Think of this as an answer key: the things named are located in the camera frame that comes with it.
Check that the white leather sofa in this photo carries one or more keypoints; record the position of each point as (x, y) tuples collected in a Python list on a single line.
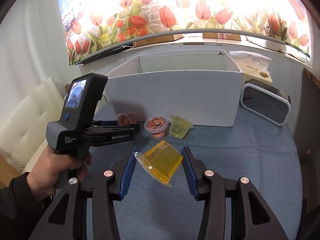
[(23, 135)]

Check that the left hand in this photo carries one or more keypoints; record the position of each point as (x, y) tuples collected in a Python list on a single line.
[(45, 173)]

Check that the red jelly cup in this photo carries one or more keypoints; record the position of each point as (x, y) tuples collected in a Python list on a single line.
[(156, 126), (126, 119)]

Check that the orange-yellow jelly cup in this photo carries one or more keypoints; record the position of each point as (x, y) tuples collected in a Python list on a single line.
[(161, 162)]

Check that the tissue box with tissue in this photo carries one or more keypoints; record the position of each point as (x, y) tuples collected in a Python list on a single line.
[(253, 65)]

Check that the black left sleeve forearm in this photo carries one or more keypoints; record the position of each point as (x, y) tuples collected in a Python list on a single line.
[(20, 211)]

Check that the tulip wall poster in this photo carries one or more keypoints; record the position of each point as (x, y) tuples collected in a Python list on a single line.
[(93, 25)]

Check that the white cardboard box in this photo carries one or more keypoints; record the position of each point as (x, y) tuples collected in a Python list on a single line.
[(200, 85)]

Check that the yellow jelly cup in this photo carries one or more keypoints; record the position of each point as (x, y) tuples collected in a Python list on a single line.
[(179, 126)]

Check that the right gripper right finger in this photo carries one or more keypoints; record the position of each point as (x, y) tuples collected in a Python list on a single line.
[(251, 216)]

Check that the black white-rimmed speaker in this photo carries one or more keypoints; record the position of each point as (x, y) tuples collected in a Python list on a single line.
[(266, 101)]

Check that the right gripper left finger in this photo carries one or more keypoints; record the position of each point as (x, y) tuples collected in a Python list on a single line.
[(66, 216)]

